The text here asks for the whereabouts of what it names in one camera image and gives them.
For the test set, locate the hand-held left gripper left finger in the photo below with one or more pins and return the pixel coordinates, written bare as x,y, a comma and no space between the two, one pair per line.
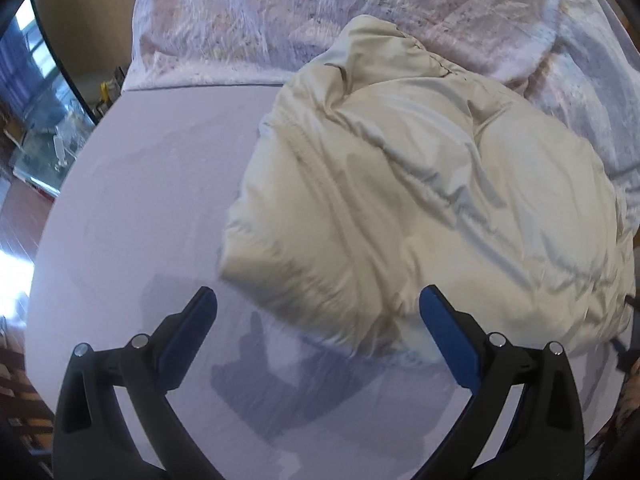
187,330

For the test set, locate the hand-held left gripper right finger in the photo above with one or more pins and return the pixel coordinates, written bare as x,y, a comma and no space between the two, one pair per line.
450,332

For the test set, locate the beige puffer jacket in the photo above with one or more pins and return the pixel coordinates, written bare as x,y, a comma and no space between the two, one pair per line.
400,185

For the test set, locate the bed with lilac sheet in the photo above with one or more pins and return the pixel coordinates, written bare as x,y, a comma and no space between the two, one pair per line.
150,210

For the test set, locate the television cabinet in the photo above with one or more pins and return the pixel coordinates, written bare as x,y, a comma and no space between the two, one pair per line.
40,160

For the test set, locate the flat screen television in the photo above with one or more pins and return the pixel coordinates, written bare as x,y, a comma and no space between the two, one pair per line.
45,75

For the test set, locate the pink floral quilt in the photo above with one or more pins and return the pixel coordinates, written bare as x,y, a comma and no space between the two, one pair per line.
300,10

